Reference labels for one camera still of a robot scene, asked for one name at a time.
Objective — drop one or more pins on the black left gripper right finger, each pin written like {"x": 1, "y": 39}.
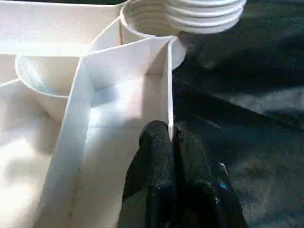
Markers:
{"x": 202, "y": 197}

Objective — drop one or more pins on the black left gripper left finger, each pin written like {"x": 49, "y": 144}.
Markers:
{"x": 152, "y": 178}

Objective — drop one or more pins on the white plastic table top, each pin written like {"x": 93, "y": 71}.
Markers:
{"x": 47, "y": 118}

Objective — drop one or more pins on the black mat cover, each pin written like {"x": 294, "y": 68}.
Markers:
{"x": 249, "y": 107}

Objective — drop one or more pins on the white plastic table leg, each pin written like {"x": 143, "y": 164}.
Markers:
{"x": 209, "y": 14}

